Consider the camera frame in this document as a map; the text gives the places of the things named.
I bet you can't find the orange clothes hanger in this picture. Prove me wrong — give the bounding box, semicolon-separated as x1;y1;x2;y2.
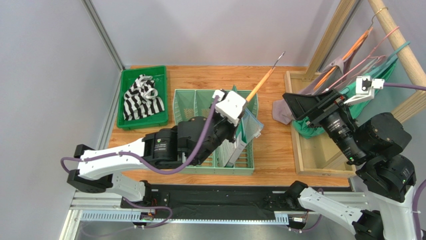
246;51;286;102

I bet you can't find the black white striped tank top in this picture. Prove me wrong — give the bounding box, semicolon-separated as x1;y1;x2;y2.
122;74;166;121

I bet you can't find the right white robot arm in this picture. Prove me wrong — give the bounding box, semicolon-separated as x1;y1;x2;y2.
283;90;426;240

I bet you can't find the mauve tank top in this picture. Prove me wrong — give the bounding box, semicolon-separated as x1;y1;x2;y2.
272;56;353;125

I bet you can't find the wooden clothes rack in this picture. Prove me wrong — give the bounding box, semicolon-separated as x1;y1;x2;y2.
291;0;426;179

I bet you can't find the clear zip pouch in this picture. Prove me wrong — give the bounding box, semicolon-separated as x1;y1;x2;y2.
242;108;264;143

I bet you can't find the mint green file organizer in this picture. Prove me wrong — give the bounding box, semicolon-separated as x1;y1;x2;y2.
173;89;259;176

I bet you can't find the green plastic tray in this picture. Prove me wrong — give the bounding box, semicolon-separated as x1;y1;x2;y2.
116;65;169;131

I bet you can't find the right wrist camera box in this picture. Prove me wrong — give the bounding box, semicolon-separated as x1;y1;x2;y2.
344;75;385;106

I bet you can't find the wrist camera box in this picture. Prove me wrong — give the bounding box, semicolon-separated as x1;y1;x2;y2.
344;75;385;106
212;89;248;127

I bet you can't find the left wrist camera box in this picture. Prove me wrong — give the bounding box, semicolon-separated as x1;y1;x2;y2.
212;89;248;127

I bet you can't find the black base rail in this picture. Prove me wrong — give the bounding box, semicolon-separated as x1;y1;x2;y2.
75;183;367;234

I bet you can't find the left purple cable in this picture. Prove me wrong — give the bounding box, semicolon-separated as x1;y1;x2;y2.
59;95;222;176

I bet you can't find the aluminium frame post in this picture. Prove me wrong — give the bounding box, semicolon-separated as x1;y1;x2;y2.
81;0;126;71

